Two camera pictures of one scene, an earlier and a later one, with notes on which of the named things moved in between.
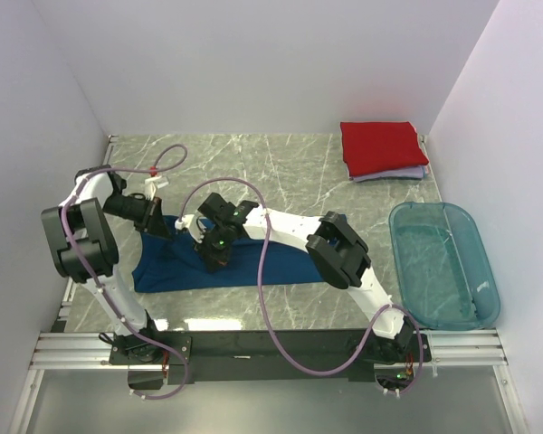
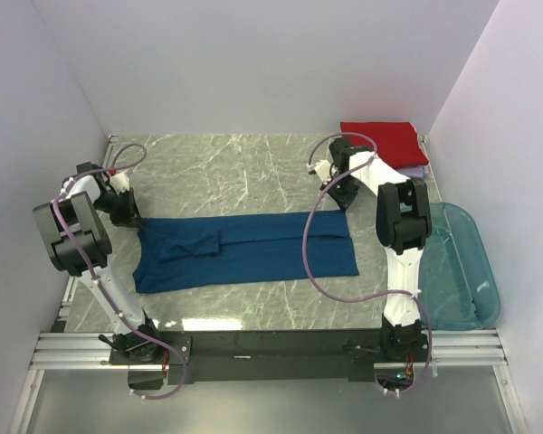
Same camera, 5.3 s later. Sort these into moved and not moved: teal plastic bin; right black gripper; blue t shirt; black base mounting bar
Moved: right black gripper
Not moved: black base mounting bar; teal plastic bin; blue t shirt
